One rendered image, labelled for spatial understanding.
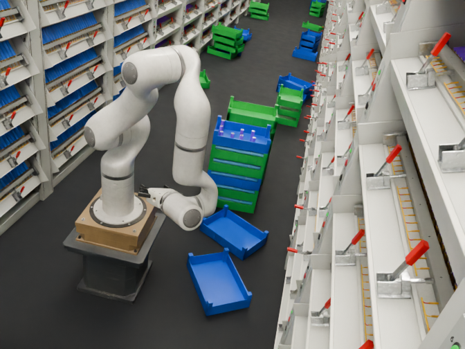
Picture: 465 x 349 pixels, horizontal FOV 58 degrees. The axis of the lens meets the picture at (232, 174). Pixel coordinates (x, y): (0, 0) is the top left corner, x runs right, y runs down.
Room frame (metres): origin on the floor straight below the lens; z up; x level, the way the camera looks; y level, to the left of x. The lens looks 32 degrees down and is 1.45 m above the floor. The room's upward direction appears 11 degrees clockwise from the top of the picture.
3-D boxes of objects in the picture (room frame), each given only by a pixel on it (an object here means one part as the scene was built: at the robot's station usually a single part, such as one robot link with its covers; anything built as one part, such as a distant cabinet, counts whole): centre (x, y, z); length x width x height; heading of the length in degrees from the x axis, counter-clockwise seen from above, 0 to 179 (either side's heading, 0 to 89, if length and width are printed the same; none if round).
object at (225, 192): (2.05, -0.01, 0.12); 0.30 x 0.20 x 0.08; 92
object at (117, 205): (1.29, 0.42, 0.47); 0.19 x 0.19 x 0.18
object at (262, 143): (2.05, -0.01, 0.44); 0.30 x 0.20 x 0.08; 92
